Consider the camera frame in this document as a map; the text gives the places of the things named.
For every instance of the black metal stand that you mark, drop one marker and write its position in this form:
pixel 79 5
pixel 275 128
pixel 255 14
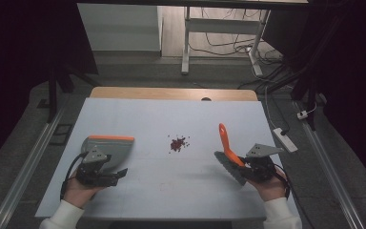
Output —
pixel 311 79
pixel 53 92

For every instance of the white desk frame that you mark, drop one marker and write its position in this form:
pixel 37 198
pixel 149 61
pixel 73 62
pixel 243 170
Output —
pixel 222 25

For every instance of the person's right hand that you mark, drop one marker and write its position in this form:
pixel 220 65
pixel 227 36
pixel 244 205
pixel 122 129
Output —
pixel 268 189

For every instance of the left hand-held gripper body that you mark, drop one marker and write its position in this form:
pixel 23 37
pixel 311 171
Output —
pixel 90 173

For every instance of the pile of red crumbs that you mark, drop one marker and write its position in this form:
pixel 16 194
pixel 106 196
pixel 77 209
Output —
pixel 178 144

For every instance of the white table sheet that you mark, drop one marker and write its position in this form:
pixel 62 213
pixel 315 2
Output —
pixel 171 187

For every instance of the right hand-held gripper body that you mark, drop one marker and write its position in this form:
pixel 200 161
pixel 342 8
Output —
pixel 262 167

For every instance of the white cabinet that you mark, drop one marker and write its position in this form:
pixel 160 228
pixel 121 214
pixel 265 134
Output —
pixel 120 28

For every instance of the small white adapter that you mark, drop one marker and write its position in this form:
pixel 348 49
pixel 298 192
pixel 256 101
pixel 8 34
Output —
pixel 302 114

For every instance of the black floor frame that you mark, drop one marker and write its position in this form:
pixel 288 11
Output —
pixel 60 135

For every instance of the metal floor rail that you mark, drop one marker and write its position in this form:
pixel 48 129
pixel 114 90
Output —
pixel 25 171
pixel 330 171

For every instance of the dark curtain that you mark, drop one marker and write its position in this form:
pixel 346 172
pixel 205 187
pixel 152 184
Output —
pixel 355 79
pixel 19 63

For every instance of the white power strip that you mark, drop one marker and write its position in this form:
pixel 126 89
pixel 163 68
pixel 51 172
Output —
pixel 285 140

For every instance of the grey dustpan with orange edge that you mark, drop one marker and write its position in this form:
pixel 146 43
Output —
pixel 114 149

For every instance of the person's left hand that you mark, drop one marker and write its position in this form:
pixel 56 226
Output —
pixel 79 194

